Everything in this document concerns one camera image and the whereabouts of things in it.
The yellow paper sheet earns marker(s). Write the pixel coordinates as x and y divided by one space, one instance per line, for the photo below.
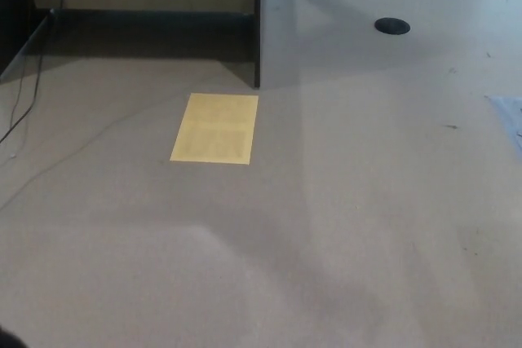
215 130

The dark wood desk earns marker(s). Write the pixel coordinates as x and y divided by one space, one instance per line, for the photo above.
257 38

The black round floor cover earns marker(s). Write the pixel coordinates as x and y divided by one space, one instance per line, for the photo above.
392 26

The light blue plastic sheet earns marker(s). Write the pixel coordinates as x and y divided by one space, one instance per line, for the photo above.
510 113

